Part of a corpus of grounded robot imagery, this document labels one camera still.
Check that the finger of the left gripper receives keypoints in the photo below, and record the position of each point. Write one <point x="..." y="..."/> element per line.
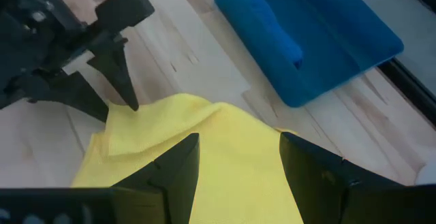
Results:
<point x="116" y="71"/>
<point x="71" y="91"/>

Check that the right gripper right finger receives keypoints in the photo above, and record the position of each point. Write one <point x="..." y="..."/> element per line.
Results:
<point x="316" y="183"/>

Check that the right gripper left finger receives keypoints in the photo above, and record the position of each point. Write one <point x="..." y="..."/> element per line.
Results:
<point x="170" y="183"/>

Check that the yellow microfiber towel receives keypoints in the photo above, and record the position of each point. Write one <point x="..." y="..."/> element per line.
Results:
<point x="231" y="156"/>

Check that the blue microfiber towel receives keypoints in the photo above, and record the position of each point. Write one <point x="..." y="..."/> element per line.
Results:
<point x="272" y="30"/>

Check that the black metal table frame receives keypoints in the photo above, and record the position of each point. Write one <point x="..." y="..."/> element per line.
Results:
<point x="412" y="88"/>

